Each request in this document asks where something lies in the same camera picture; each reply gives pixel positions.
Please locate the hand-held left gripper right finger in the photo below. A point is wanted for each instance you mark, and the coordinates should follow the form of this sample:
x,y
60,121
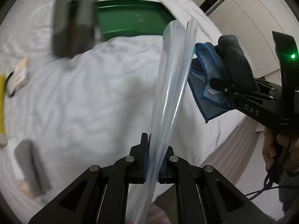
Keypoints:
x,y
164,170

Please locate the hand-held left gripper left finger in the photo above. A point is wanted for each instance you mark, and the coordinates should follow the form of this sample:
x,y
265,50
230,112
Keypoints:
x,y
142,163

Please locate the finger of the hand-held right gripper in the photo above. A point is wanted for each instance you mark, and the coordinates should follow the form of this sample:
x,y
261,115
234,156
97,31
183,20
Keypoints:
x,y
219,83
197,66

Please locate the blue microfiber cloth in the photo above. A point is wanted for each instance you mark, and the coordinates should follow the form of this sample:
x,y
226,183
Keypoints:
x,y
211,70

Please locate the grey fleece cloth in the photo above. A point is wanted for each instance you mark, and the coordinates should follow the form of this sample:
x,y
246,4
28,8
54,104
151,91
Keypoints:
x,y
236,60

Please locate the clear plastic bag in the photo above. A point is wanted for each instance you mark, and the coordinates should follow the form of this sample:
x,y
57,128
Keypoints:
x,y
168,98

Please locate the person's right forearm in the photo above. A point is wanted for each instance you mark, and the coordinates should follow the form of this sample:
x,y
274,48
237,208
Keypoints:
x,y
289,196

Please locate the person's right hand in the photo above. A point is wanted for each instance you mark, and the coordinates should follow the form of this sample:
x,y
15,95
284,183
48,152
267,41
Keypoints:
x,y
268,149

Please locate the white wardrobe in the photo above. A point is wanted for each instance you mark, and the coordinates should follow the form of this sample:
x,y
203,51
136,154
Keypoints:
x,y
245,11

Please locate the green plastic bin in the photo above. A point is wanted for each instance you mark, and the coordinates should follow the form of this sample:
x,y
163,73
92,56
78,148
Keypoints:
x,y
130,16

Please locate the white bed sheet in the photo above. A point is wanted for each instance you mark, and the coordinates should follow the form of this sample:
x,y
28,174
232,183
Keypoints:
x,y
81,98

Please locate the grey rectangular object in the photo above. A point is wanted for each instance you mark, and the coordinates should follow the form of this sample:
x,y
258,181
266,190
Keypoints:
x,y
30,165

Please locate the grey translucent container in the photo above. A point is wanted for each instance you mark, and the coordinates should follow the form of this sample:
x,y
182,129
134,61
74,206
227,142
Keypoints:
x,y
74,21

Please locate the yellow strip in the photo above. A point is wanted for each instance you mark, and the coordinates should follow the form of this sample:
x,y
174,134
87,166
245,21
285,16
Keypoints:
x,y
1,102

